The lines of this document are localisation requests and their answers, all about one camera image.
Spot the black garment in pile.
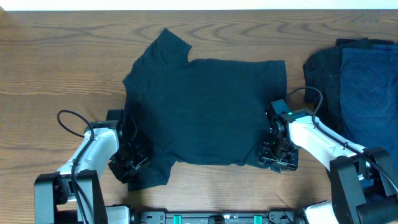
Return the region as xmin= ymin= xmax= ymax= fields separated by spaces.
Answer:
xmin=303 ymin=38 xmax=393 ymax=134

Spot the blue garment in pile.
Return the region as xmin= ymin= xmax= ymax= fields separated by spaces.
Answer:
xmin=340 ymin=44 xmax=397 ymax=170

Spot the dark teal t-shirt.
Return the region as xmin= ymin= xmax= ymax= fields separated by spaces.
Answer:
xmin=123 ymin=29 xmax=287 ymax=191

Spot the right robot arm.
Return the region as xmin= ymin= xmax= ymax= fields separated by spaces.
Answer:
xmin=259 ymin=101 xmax=397 ymax=224

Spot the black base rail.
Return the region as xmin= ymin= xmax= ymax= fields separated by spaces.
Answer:
xmin=105 ymin=203 xmax=308 ymax=224

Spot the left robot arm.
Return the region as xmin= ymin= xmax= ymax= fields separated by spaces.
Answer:
xmin=34 ymin=119 xmax=149 ymax=223

